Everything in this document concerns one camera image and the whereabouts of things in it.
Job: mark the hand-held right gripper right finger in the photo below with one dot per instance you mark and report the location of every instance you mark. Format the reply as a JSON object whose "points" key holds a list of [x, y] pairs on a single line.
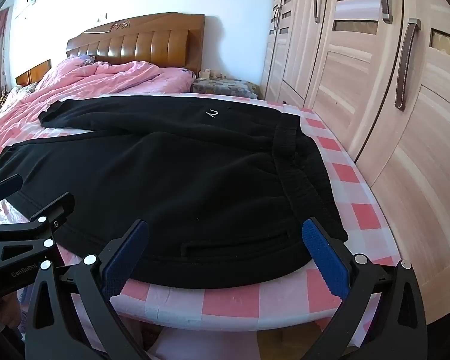
{"points": [[324, 258]]}

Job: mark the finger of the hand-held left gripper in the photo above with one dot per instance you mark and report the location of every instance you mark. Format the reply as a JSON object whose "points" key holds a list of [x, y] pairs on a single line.
{"points": [[3, 189], [54, 208]]}

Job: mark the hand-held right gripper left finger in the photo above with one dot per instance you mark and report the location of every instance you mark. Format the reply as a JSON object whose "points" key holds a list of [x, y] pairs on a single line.
{"points": [[125, 257]]}

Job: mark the black pants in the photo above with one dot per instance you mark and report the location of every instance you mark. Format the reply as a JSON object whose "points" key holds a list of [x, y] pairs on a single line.
{"points": [[172, 176]]}

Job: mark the pink checkered bed sheet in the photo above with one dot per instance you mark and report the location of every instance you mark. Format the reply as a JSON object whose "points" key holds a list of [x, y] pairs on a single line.
{"points": [[285, 300]]}

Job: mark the dark floral pillow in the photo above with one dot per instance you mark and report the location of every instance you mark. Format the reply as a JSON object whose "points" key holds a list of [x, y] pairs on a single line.
{"points": [[15, 95]]}

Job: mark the small wooden headboard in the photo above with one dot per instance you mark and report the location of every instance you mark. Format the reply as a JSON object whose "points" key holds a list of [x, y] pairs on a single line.
{"points": [[32, 73]]}

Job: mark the pink quilt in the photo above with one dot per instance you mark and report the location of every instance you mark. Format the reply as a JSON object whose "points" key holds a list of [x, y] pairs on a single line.
{"points": [[108, 78]]}

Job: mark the small purple pillow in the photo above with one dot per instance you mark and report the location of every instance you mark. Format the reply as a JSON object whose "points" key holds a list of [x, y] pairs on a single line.
{"points": [[85, 59]]}

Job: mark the light wooden wardrobe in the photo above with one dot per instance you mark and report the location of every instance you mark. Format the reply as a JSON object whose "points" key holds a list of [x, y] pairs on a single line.
{"points": [[360, 82]]}

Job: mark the white air conditioner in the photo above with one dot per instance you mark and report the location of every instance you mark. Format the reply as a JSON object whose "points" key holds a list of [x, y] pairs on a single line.
{"points": [[28, 3]]}

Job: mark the wooden bed headboard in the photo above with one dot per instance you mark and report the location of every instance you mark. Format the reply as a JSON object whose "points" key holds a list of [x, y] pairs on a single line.
{"points": [[142, 41]]}

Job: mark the floral cloth covered nightstand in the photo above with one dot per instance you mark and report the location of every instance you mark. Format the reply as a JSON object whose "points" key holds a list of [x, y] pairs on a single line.
{"points": [[225, 87]]}

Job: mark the small beige item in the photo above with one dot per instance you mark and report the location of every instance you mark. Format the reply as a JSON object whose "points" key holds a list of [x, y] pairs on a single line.
{"points": [[206, 74]]}

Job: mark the wall socket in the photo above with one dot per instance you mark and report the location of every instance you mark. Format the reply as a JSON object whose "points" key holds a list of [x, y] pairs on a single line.
{"points": [[102, 17]]}

